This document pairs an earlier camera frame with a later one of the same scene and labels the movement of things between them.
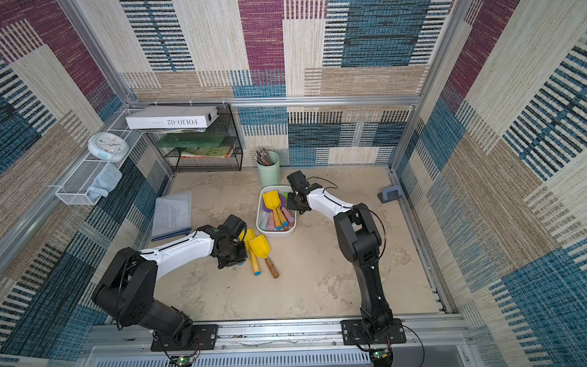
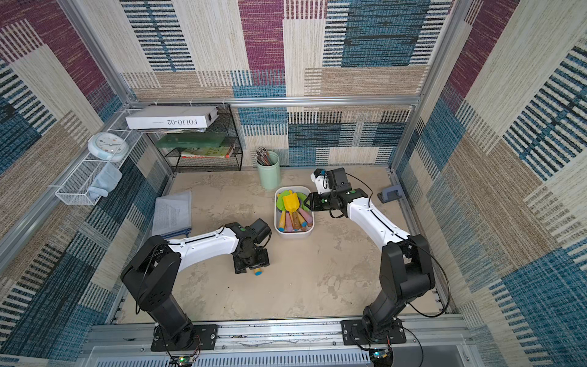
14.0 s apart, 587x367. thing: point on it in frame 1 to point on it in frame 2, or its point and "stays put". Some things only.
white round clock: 108,146 stays put
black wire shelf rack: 218,148 stays put
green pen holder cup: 270,175 stays put
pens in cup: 263,157 stays put
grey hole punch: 390,193 stays put
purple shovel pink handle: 270,225 to 289,224
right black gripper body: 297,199 to 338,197
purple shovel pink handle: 286,212 to 306,215
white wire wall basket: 74,191 stays put
